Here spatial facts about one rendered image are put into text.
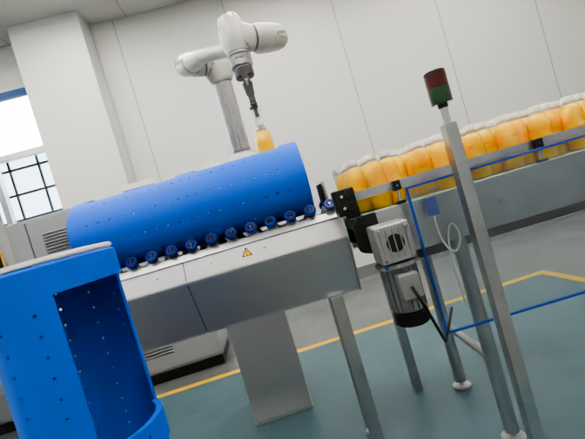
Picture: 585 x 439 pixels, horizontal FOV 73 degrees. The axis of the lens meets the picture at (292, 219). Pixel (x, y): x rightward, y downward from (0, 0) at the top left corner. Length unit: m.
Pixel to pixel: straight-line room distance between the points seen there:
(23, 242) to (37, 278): 2.50
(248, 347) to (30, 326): 1.28
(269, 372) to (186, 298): 0.76
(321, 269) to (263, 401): 0.92
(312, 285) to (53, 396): 0.88
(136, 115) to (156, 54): 0.68
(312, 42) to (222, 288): 3.62
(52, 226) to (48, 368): 2.44
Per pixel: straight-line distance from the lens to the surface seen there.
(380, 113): 4.59
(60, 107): 4.50
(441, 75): 1.29
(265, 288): 1.46
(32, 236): 3.39
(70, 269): 0.93
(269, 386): 2.12
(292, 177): 1.40
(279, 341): 2.04
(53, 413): 0.97
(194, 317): 1.53
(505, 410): 1.66
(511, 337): 1.39
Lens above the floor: 0.99
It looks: 2 degrees down
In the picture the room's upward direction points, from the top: 16 degrees counter-clockwise
